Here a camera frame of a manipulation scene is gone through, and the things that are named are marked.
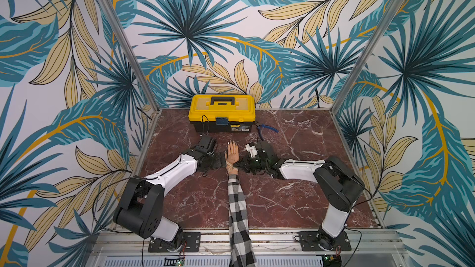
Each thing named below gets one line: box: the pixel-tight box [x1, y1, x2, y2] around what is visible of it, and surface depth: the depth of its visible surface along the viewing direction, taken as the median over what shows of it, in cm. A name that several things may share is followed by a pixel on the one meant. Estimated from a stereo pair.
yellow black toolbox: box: [188, 93, 257, 133], surface depth 99 cm
